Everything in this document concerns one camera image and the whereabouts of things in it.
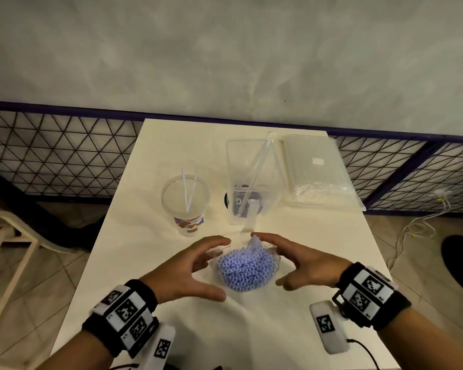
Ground person's left hand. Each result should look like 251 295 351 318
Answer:
140 235 232 305

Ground person's right hand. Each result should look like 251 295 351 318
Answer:
250 231 352 292

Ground round clear plastic cup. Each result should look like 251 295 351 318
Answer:
161 174 211 237

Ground clear plastic wrap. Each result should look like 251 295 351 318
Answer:
210 234 281 293

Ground white straw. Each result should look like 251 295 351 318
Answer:
186 168 198 212
180 167 190 212

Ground pack of clear straws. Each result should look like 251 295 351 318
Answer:
281 134 367 212

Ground long clear straw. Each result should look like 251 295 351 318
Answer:
235 131 277 218

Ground person's left forearm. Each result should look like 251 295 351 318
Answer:
34 329 115 370

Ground person's right forearm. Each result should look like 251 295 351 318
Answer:
376 306 463 370

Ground clear square plastic box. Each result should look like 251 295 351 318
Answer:
225 138 284 226

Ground white plastic chair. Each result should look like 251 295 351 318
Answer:
0 211 78 343

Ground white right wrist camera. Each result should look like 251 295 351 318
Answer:
309 300 350 355

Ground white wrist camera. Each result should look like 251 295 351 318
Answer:
138 324 176 370
309 300 350 355

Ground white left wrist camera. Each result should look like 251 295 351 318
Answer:
138 324 176 370

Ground black right camera cable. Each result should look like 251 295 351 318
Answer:
347 338 383 370

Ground white floor cables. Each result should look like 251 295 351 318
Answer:
387 188 454 270

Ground purple framed wire mesh fence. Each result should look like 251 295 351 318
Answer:
0 100 463 217

